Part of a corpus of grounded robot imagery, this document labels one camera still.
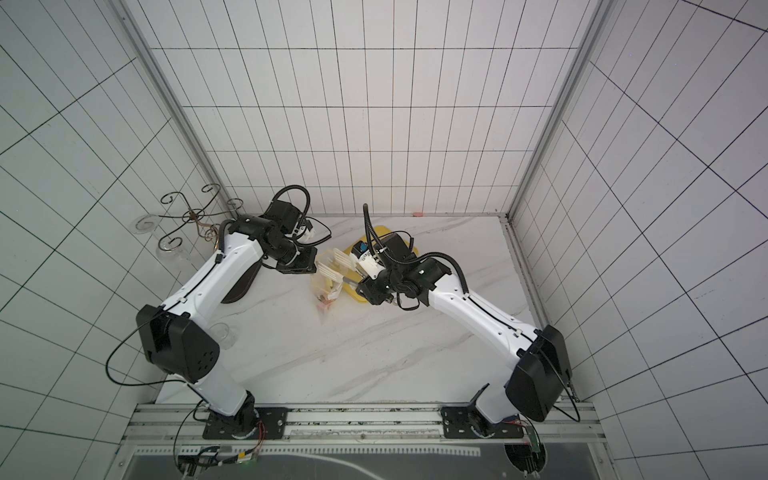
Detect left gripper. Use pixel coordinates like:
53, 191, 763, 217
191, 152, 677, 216
267, 236, 318, 275

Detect clear resealable zip bag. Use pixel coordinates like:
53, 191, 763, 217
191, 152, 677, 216
310, 271, 343, 323

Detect white slotted kitchen tongs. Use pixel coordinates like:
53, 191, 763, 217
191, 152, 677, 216
316, 248, 362, 289

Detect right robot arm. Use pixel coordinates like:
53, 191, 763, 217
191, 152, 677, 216
350, 233, 572, 438

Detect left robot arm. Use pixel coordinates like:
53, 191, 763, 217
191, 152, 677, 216
136, 214, 317, 439

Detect yellow plastic tray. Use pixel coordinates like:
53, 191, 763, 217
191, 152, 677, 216
342, 225, 418, 303

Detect dark oval rack base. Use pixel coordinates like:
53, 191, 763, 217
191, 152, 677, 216
221, 261, 262, 304

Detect clear glass cup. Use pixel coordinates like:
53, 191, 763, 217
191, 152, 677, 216
208, 322, 239, 350

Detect metal scroll cup rack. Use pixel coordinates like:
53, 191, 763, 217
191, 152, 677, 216
157, 183, 244, 253

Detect clear glass on rack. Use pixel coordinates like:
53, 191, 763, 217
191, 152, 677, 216
130, 214, 161, 235

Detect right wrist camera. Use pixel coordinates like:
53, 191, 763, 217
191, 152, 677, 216
349, 240, 385, 279

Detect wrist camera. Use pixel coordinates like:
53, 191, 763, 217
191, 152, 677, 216
349, 240, 385, 279
262, 184, 314, 241

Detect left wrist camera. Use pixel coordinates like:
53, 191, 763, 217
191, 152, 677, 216
262, 184, 314, 241

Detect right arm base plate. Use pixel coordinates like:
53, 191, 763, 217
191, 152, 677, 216
439, 405, 524, 440

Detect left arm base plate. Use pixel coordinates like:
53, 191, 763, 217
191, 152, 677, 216
202, 406, 289, 441

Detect aluminium mounting rail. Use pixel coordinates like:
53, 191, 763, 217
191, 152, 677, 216
122, 403, 607, 455

